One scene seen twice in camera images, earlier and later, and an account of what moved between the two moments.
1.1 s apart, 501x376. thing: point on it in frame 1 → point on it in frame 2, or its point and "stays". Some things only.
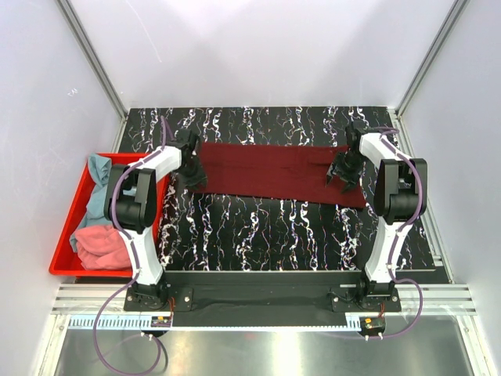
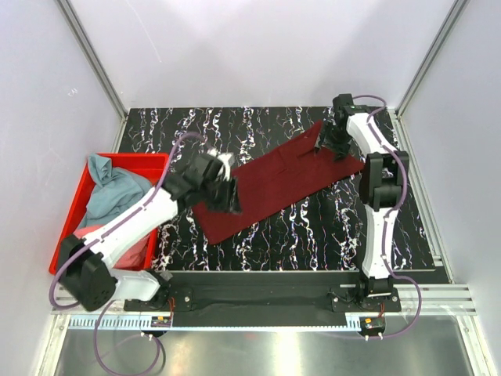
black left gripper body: [189, 172] → [220, 197]
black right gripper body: [348, 167] → [335, 139]
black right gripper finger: [347, 186] → [341, 154]
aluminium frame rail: [454, 298] stays
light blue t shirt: [95, 215] stays
